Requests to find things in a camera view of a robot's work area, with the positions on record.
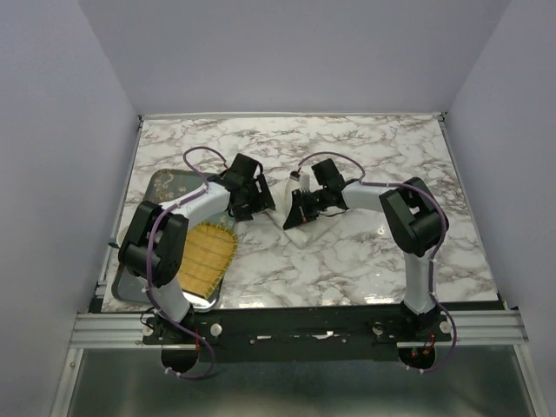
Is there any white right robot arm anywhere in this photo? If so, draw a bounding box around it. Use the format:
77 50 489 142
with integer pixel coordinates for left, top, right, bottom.
281 158 449 341

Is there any yellow bamboo mat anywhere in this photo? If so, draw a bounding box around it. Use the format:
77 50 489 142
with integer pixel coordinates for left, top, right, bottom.
177 222 238 299

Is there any green floral metal tray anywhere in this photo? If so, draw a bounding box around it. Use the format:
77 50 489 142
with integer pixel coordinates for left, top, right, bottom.
111 168 242 313

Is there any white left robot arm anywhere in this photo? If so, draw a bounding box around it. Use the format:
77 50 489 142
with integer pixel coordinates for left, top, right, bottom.
118 154 275 343

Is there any cream cloth napkin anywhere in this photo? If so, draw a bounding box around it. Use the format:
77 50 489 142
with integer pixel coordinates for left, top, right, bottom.
267 179 340 249

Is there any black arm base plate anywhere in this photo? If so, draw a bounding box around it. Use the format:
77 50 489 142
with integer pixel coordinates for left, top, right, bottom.
142 304 452 363

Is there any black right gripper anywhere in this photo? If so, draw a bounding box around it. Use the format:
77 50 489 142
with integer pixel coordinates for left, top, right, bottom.
285 189 328 231

